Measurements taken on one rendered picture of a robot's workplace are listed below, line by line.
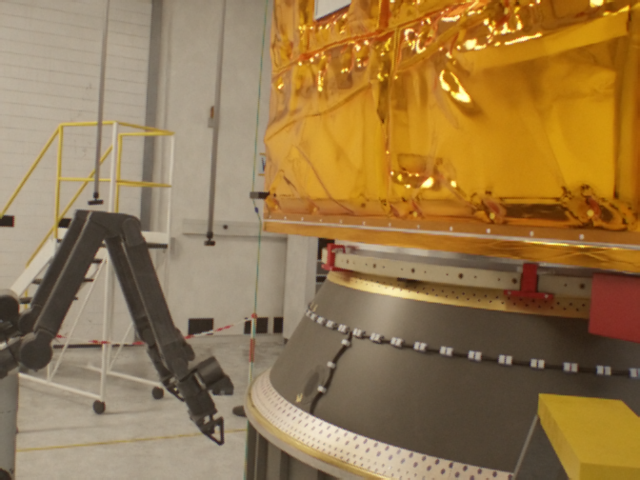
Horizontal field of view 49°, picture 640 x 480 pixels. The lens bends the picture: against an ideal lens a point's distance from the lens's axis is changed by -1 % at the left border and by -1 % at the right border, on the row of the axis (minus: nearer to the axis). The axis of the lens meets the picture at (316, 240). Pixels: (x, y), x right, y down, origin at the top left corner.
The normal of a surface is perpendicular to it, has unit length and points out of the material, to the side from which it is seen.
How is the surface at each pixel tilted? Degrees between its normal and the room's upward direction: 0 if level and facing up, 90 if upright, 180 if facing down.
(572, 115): 90
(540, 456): 93
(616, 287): 90
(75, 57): 90
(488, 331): 62
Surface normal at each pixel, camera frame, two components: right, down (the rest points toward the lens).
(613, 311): -0.88, -0.04
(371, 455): -0.41, -0.74
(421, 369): -0.54, -0.48
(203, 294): 0.48, 0.06
